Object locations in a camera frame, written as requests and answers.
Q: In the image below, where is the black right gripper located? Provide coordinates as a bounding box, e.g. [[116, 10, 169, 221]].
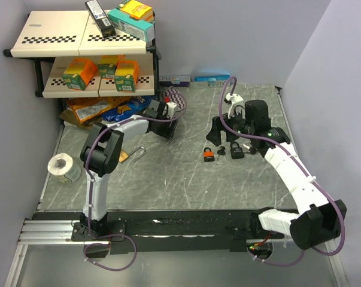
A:
[[206, 107, 254, 146]]

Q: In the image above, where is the orange black padlock with keys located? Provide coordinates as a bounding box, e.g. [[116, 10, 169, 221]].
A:
[[204, 146, 226, 162]]

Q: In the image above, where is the large brass padlock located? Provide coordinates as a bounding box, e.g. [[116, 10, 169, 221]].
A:
[[119, 146, 147, 163]]

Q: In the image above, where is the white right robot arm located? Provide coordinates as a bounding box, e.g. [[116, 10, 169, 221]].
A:
[[206, 94, 347, 250]]

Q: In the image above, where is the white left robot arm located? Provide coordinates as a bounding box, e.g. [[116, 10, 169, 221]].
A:
[[80, 100, 184, 240]]

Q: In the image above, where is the purple striped sponge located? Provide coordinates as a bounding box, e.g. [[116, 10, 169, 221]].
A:
[[163, 87, 186, 111]]

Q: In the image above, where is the blue snack bag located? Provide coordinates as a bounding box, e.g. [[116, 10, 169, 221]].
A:
[[101, 96, 156, 123]]

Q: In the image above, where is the purple white toothpaste box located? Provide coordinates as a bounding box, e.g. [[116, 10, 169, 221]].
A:
[[159, 75, 191, 87]]

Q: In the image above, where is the blue white toothpaste box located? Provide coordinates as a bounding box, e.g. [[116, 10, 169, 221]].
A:
[[189, 75, 230, 89]]

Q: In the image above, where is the orange green box right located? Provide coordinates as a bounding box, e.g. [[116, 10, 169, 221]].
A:
[[114, 60, 139, 93]]

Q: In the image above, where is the orange green box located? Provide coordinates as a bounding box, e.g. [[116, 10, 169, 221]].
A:
[[98, 55, 125, 79], [62, 57, 98, 91], [114, 60, 139, 93]]

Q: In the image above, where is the orange snack bag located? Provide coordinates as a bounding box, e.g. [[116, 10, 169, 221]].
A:
[[67, 96, 131, 124]]

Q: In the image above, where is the orange green box middle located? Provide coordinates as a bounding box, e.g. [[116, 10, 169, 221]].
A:
[[98, 55, 125, 79]]

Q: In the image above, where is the brown flat packet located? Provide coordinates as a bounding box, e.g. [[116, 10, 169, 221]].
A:
[[59, 109, 103, 132]]

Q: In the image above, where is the teal white box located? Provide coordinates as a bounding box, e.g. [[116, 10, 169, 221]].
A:
[[107, 8, 156, 42]]

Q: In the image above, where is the orange green box left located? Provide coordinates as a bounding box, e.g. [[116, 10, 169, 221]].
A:
[[62, 57, 98, 91]]

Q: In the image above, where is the white tape roll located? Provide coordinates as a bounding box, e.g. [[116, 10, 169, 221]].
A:
[[47, 153, 81, 184]]

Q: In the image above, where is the cream black shelf rack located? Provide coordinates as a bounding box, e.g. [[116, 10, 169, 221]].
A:
[[3, 11, 160, 111]]

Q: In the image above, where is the black long box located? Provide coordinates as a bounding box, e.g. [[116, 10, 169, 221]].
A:
[[85, 0, 116, 38]]

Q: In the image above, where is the orange yellow top box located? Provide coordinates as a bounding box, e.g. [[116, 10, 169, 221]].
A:
[[116, 0, 154, 23]]

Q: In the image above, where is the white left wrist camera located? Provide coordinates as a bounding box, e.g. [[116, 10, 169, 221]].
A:
[[165, 97, 178, 119]]

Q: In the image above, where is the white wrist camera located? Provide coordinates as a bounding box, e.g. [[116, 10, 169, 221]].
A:
[[223, 93, 244, 119], [165, 97, 178, 119]]

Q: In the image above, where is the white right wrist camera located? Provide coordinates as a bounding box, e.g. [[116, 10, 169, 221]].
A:
[[223, 93, 244, 119]]

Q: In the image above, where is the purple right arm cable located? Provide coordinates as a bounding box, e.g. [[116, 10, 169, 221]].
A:
[[218, 76, 346, 266]]

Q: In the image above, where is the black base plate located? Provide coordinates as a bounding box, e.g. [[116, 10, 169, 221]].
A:
[[32, 209, 301, 255]]

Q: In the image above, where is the aluminium frame rail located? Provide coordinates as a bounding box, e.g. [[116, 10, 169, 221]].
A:
[[17, 220, 78, 245]]

